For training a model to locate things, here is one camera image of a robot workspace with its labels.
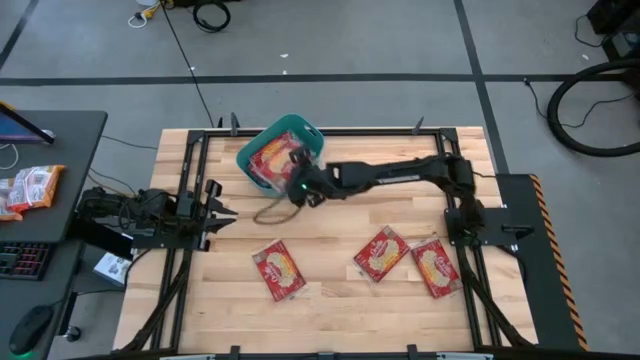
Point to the black equipment case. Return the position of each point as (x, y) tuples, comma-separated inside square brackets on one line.
[(620, 25)]

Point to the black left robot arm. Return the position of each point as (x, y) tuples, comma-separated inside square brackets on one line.
[(145, 210)]

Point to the black metal table frame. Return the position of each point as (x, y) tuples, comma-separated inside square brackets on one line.
[(375, 133)]

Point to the red popcorn bag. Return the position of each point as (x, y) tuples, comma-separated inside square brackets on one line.
[(382, 252), (435, 267), (275, 157), (278, 270), (260, 178)]

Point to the black computer mouse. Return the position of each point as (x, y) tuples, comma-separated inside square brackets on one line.
[(30, 330)]

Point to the white printed box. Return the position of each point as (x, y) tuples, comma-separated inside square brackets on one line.
[(112, 269)]

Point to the black table clamp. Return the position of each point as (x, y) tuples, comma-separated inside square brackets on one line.
[(417, 126), (411, 351), (234, 124), (234, 351)]

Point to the black side desk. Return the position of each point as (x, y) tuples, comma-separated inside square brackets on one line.
[(75, 150)]

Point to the orange snack bag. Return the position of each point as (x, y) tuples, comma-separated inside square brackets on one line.
[(6, 202), (35, 187)]

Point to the black platform hazard striped edge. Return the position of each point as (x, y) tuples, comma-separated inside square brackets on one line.
[(530, 280)]

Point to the teal plastic basket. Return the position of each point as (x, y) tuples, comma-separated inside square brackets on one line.
[(285, 120)]

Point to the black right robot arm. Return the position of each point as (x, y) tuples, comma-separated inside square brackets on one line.
[(400, 172)]

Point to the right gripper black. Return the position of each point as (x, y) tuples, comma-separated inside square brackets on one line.
[(310, 182)]

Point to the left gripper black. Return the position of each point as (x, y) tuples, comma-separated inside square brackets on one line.
[(192, 215)]

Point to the silver aluminium bracket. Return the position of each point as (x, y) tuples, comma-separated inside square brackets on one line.
[(187, 357)]

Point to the black keyboard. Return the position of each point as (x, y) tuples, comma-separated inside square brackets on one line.
[(22, 260)]

